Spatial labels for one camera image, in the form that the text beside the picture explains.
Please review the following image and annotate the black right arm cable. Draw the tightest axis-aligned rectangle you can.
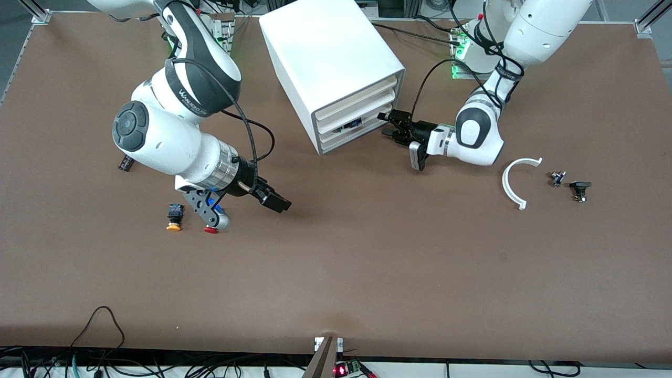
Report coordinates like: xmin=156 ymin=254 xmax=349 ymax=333
xmin=165 ymin=58 xmax=276 ymax=195

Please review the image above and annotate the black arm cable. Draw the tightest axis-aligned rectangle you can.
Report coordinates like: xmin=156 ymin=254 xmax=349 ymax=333
xmin=165 ymin=58 xmax=276 ymax=195
xmin=409 ymin=0 xmax=526 ymax=127

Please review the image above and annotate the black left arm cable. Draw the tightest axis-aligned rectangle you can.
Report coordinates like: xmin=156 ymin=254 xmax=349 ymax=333
xmin=409 ymin=0 xmax=526 ymax=127

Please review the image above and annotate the black cable behind cabinet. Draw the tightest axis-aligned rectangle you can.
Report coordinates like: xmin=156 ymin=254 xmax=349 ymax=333
xmin=367 ymin=21 xmax=463 ymax=45

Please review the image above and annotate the white half-ring clamp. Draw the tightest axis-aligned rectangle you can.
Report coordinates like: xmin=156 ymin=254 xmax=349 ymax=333
xmin=502 ymin=157 xmax=543 ymax=211

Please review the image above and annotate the black looped cable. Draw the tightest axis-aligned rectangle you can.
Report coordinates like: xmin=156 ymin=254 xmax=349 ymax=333
xmin=71 ymin=306 xmax=127 ymax=363

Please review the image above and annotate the aluminium frame profile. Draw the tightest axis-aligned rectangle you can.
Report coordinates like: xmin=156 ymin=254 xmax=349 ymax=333
xmin=18 ymin=0 xmax=53 ymax=24
xmin=633 ymin=0 xmax=672 ymax=35

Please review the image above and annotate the black cable under table edge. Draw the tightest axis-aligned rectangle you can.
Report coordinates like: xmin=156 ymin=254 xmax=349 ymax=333
xmin=528 ymin=360 xmax=582 ymax=378

